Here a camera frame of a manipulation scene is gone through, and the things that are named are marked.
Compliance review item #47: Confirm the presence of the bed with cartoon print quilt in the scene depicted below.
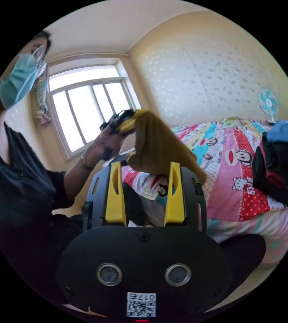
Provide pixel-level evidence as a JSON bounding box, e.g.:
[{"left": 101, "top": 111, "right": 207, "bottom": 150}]
[{"left": 103, "top": 118, "right": 288, "bottom": 265}]

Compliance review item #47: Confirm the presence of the person's left hand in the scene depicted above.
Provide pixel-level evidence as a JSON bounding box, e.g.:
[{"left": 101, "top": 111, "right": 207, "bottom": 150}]
[{"left": 81, "top": 128, "right": 127, "bottom": 170}]

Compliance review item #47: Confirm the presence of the plaid curtain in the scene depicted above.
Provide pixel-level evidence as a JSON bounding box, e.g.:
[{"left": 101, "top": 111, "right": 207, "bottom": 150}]
[{"left": 34, "top": 63, "right": 52, "bottom": 127}]

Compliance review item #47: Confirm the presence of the window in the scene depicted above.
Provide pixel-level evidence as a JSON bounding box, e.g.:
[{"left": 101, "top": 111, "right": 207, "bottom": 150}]
[{"left": 47, "top": 63, "right": 142, "bottom": 161}]

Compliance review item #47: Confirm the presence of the pile of clothes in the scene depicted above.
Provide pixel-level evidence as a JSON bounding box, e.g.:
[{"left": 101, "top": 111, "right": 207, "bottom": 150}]
[{"left": 252, "top": 120, "right": 288, "bottom": 206}]

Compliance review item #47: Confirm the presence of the standing fan with teal blades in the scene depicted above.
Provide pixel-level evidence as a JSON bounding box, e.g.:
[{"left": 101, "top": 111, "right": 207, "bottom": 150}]
[{"left": 257, "top": 87, "right": 280, "bottom": 125}]

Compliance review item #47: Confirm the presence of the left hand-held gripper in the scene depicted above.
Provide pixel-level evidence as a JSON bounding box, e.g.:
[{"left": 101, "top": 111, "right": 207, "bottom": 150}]
[{"left": 99, "top": 109, "right": 149, "bottom": 161}]

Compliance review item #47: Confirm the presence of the person's left forearm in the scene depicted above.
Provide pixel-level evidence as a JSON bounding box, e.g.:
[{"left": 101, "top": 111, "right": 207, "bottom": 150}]
[{"left": 63, "top": 151, "right": 96, "bottom": 205}]

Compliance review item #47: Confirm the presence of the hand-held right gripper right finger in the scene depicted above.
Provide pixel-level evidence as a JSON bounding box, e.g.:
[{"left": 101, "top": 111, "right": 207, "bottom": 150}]
[{"left": 163, "top": 162, "right": 186, "bottom": 227}]

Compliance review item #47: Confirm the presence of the person's body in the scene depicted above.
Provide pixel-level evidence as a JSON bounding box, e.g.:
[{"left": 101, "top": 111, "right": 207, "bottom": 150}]
[{"left": 0, "top": 30, "right": 266, "bottom": 307}]

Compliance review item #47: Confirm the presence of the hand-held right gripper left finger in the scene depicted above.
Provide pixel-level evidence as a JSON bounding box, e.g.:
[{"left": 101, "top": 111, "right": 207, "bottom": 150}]
[{"left": 105, "top": 161, "right": 128, "bottom": 224}]

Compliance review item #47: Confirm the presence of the yellow long sleeve shirt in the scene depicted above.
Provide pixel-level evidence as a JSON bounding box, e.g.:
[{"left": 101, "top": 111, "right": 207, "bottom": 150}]
[{"left": 125, "top": 109, "right": 208, "bottom": 185}]

